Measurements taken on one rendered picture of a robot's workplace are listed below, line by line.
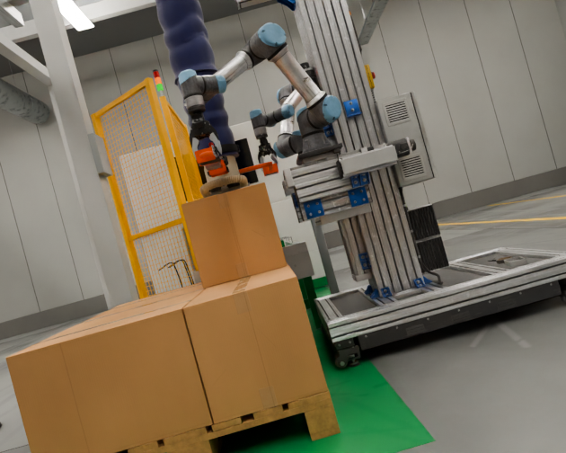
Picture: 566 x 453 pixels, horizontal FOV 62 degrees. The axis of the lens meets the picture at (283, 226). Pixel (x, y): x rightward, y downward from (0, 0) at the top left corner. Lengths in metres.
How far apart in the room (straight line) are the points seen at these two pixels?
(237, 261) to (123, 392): 0.79
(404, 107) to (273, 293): 1.40
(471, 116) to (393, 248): 10.52
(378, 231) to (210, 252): 0.91
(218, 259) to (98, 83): 11.06
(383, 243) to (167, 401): 1.41
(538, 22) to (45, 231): 13.25
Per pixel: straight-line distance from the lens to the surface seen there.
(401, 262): 2.61
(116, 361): 1.72
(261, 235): 2.19
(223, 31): 12.79
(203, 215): 2.22
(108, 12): 11.16
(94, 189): 3.77
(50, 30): 4.17
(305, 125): 2.41
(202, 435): 1.74
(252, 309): 1.62
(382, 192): 2.59
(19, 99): 11.91
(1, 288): 13.58
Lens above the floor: 0.70
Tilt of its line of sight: 1 degrees up
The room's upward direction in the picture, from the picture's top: 15 degrees counter-clockwise
